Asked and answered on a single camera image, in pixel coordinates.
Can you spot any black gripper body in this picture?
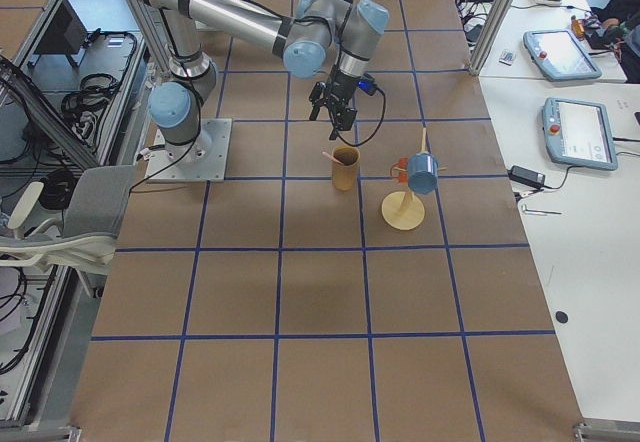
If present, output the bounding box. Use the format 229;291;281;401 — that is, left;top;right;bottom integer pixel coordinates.
325;65;359;129

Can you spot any pink chopstick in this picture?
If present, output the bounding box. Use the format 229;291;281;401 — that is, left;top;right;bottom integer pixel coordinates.
322;151;344;165

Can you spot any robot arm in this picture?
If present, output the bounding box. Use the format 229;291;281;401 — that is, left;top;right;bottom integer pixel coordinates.
137;0;389;140

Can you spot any bamboo cylinder holder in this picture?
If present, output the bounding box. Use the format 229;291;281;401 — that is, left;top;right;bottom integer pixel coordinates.
332;146;360;191

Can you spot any orange mug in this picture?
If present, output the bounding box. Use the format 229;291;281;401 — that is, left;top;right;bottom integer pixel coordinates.
389;157;408;184

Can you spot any blue mug on stand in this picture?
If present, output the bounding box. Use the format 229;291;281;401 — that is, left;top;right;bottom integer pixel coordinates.
407;152;439;195

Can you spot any black power adapter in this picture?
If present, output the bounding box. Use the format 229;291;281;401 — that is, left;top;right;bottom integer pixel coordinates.
508;165;545;189

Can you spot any upper teach pendant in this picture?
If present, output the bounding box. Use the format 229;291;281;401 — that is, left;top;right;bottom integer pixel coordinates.
523;29;601;81

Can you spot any teach pendant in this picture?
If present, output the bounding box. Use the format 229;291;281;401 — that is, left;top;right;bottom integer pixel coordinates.
541;97;618;171
523;29;601;81

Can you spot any lower teach pendant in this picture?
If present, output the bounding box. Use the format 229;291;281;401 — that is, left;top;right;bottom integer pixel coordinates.
541;97;618;171

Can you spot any grey office chair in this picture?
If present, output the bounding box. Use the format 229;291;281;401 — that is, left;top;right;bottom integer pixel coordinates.
1;165;136;297

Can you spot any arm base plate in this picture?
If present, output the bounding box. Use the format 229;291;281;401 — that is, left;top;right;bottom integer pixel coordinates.
145;118;232;183

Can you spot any aluminium frame post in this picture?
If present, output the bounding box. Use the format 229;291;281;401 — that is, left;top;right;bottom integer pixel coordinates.
468;0;513;76

